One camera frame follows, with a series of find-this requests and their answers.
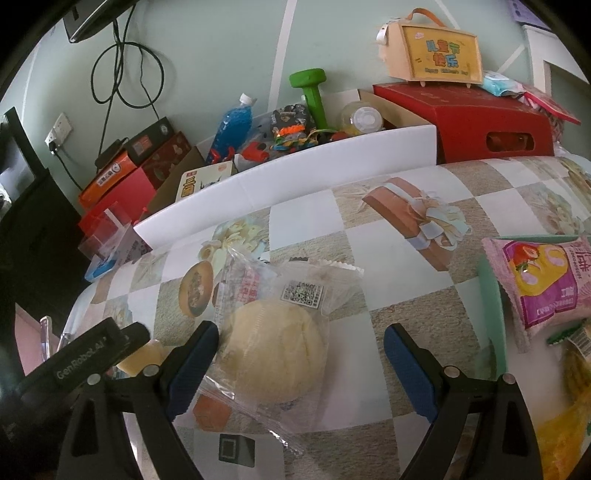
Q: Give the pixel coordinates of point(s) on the dark brown box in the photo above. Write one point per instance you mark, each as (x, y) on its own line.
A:
(161, 157)

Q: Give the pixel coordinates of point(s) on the plain red box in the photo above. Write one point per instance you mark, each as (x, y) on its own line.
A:
(129, 194)

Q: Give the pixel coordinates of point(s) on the white foam board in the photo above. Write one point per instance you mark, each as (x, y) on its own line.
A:
(286, 180)

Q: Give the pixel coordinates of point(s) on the pile of colourful toys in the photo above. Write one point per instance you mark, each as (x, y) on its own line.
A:
(288, 122)

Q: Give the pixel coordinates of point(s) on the blue tissue pack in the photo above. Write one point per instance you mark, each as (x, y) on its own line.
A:
(105, 267)

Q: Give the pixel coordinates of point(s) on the smartphone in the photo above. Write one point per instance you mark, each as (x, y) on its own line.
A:
(45, 334)

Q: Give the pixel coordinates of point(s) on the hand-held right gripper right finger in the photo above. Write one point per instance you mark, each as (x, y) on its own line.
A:
(411, 374)

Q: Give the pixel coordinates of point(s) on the white and yellow card box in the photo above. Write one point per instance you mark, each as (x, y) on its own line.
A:
(203, 180)

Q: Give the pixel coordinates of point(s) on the light blue wipes pack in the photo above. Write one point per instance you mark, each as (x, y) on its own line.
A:
(501, 84)

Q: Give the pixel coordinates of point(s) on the red patterned bag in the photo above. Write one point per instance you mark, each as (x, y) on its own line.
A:
(549, 106)

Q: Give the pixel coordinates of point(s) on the clear yellow snack bag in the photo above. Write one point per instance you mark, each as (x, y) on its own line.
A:
(568, 424)

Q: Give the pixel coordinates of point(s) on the bread bun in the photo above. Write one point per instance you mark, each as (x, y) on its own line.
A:
(272, 350)

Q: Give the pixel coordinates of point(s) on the green dumbbell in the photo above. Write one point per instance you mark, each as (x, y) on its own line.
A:
(314, 99)

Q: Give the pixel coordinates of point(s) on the orange flat box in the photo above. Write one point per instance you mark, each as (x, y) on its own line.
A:
(108, 177)

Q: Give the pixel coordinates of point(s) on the large red gift box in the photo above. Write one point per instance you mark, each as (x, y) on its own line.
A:
(461, 110)

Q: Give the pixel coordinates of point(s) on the black television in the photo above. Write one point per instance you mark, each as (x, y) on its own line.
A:
(87, 18)

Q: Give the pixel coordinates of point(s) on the white shelf unit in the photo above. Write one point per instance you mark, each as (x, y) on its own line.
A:
(538, 50)

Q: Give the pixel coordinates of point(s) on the pink snack packet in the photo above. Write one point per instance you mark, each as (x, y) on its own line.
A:
(549, 281)

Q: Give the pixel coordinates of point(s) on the brown cardboard box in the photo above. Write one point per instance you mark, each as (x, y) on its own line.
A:
(397, 113)

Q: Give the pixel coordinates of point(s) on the white wall outlet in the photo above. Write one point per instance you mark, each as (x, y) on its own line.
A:
(59, 129)

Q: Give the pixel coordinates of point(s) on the small yellow cake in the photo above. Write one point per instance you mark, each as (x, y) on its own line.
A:
(141, 357)

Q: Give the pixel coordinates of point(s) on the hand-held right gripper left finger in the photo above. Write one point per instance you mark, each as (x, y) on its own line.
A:
(194, 369)

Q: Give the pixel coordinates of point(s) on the clear plastic box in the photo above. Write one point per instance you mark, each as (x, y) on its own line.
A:
(111, 230)

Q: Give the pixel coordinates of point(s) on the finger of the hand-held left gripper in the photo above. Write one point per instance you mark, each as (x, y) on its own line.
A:
(136, 334)

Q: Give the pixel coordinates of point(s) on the mint green tray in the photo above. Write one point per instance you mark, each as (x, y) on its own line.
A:
(491, 300)

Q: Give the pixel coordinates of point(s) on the red toy car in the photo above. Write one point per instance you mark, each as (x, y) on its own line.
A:
(255, 152)

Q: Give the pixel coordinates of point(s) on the clear noodle packet green trim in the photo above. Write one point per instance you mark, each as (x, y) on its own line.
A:
(565, 336)

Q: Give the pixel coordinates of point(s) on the purple plastic basket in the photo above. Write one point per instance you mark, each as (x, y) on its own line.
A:
(521, 11)

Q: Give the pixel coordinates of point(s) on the black cabinet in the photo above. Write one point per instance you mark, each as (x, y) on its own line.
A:
(37, 230)

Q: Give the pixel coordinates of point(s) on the black power adapter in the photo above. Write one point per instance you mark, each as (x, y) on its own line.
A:
(111, 154)

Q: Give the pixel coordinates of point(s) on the blue plastic bottle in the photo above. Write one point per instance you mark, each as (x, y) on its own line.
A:
(233, 122)

